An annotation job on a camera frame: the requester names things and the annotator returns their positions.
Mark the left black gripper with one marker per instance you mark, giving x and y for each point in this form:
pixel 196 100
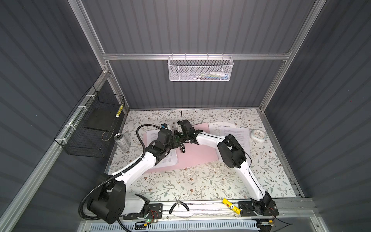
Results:
pixel 175 142

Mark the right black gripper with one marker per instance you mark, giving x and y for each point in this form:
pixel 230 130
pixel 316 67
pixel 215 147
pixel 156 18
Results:
pixel 176 132

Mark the printed paper sheet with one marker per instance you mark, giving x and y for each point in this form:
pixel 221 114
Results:
pixel 164 159
pixel 215 128
pixel 240 135

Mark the pink file folder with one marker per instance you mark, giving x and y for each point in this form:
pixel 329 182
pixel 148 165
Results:
pixel 194 155

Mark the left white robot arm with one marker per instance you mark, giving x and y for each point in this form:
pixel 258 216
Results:
pixel 111 199

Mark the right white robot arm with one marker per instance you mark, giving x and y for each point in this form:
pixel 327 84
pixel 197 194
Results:
pixel 232 154

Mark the metal folder clip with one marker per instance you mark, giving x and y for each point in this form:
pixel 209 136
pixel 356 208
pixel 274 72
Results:
pixel 182 148

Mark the silver metal can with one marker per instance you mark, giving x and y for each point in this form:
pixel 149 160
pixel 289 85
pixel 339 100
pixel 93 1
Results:
pixel 122 142

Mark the floral table mat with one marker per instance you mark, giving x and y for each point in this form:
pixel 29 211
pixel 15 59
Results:
pixel 210 181

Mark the yellow marker in basket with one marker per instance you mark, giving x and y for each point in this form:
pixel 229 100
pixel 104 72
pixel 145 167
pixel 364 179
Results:
pixel 119 111

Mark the white round timer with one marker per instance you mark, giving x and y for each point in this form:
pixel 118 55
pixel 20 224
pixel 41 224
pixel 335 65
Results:
pixel 258 136

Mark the yellow glue tube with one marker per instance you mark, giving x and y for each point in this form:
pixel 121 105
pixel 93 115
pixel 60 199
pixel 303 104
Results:
pixel 231 206

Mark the black handled pliers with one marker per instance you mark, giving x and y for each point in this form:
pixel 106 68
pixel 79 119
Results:
pixel 178 203

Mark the white wire mesh basket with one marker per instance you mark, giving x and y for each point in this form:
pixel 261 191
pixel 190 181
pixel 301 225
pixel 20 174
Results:
pixel 200 68

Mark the black wire mesh basket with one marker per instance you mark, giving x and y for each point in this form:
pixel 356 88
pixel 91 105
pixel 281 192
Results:
pixel 91 129

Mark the white perforated cable tray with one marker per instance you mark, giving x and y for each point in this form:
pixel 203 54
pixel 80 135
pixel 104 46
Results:
pixel 195 225

